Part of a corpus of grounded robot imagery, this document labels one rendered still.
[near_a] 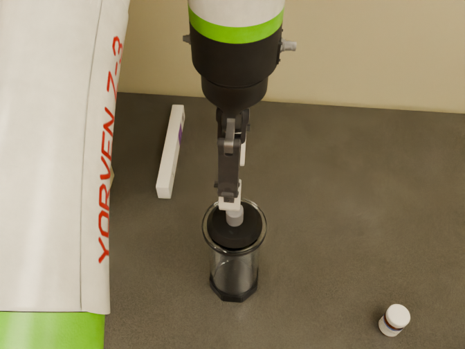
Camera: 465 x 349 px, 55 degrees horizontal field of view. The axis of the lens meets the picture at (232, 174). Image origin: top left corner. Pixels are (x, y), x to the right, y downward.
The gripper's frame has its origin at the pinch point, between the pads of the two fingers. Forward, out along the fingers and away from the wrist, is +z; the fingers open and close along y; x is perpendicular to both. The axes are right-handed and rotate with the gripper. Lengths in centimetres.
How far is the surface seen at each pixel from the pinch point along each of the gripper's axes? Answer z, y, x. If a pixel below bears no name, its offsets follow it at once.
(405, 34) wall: 13, 56, -36
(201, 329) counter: 35.0, -11.6, 4.4
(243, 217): 10.9, -0.3, -2.0
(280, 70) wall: 26, 55, -8
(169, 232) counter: 35.1, 8.8, 14.3
